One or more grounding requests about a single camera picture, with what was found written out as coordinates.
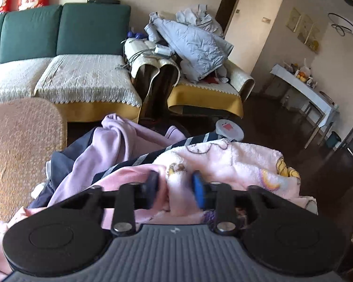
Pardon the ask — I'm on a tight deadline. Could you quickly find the pink cartoon fleece garment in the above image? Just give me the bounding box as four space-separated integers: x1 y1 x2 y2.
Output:
0 138 318 282

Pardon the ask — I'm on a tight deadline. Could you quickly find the armchair with yellow cover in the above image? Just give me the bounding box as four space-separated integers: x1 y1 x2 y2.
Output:
124 38 255 118

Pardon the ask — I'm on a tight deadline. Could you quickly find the white side table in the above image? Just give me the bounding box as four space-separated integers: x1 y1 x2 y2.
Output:
270 64 339 149

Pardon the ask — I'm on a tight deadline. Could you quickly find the green sofa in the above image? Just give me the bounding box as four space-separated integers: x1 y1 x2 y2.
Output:
0 3 142 122

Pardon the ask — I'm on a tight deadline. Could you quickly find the lilac garment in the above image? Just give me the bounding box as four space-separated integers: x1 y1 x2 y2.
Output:
48 113 185 206

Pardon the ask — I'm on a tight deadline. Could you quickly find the grey quilted jacket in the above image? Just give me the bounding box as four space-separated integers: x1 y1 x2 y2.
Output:
149 4 234 83

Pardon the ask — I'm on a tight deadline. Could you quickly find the navy striped garment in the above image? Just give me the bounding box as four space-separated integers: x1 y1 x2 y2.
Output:
29 124 220 208

